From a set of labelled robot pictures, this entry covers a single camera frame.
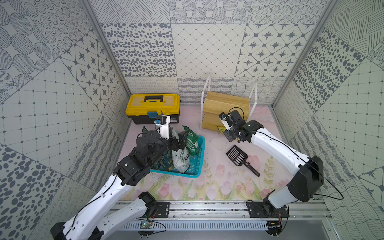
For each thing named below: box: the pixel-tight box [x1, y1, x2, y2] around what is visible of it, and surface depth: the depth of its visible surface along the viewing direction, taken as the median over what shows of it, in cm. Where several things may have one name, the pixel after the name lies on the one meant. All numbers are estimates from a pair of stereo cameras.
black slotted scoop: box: [226, 144, 261, 177], surface depth 94 cm
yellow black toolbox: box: [125, 93, 181, 125], surface depth 100 cm
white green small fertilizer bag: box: [182, 125, 199, 156], surface depth 85 cm
